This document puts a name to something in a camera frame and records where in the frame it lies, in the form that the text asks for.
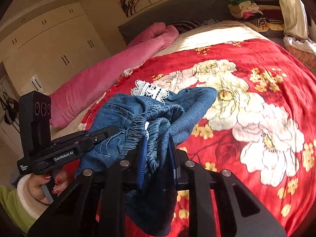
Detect blue denim lace-trimmed pants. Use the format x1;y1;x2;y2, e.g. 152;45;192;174
77;80;217;236

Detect left hand red nails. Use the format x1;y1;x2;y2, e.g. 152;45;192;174
27;169;69;205

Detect white door with hangings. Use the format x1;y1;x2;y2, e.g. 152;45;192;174
1;75;23;156

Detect pink rolled blanket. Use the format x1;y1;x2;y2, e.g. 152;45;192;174
50;23;179;128

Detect green sleeve white cuff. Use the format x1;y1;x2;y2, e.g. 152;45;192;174
1;174;48;236

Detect red floral quilt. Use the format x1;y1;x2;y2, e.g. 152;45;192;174
78;39;315;236

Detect cream wardrobe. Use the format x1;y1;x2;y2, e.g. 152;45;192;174
1;2;111;96

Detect cream bed sheet mattress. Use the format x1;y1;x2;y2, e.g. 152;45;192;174
50;20;263;139

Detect striped dark pillow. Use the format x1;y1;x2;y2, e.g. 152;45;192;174
171;19;219;34

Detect dark grey headboard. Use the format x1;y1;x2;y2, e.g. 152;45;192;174
118;0;233;44

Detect floral fabric basket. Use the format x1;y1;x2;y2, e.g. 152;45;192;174
283;36;316;75

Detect stack of folded clothes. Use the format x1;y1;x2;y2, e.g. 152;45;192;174
228;0;284;33

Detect cream curtain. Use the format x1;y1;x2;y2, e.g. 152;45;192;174
279;0;315;41

